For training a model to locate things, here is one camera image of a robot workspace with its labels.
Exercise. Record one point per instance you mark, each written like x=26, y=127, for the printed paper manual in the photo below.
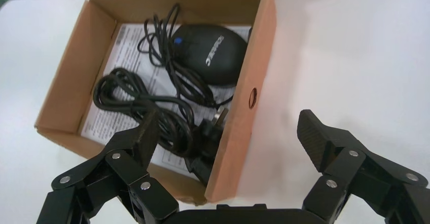
x=134, y=54

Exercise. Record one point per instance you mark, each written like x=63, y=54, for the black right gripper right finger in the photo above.
x=346, y=160

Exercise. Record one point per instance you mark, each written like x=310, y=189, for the cardboard storage box with lid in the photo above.
x=80, y=64

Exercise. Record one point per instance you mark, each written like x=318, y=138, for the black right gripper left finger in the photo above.
x=124, y=172

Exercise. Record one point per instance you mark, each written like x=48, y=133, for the black computer mouse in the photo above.
x=215, y=54

